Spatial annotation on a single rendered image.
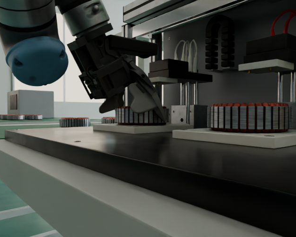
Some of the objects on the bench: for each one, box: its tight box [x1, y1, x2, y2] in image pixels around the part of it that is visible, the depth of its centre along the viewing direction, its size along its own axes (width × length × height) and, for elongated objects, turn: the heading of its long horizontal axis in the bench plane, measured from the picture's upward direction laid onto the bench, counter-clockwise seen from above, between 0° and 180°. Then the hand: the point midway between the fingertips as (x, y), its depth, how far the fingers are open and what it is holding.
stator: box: [115, 106, 169, 125], centre depth 57 cm, size 11×11×4 cm
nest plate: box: [172, 128, 296, 149], centre depth 39 cm, size 15×15×1 cm
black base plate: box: [5, 126, 296, 237], centre depth 49 cm, size 47×64×2 cm
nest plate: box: [93, 123, 193, 134], centre depth 57 cm, size 15×15×1 cm
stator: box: [207, 103, 293, 133], centre depth 38 cm, size 11×11×4 cm
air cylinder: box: [171, 104, 208, 129], centre depth 66 cm, size 5×8×6 cm
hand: (144, 119), depth 57 cm, fingers open, 14 cm apart
